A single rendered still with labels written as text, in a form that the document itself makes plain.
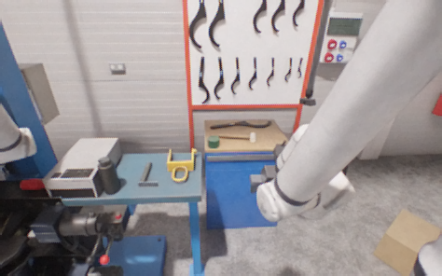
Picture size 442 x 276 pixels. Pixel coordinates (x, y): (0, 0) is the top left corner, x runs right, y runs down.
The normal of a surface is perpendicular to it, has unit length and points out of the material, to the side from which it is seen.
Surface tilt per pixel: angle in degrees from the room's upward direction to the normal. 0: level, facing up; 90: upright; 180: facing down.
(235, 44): 90
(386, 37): 89
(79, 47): 90
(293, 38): 90
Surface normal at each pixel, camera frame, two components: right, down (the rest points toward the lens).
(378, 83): -0.64, 0.51
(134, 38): 0.07, 0.49
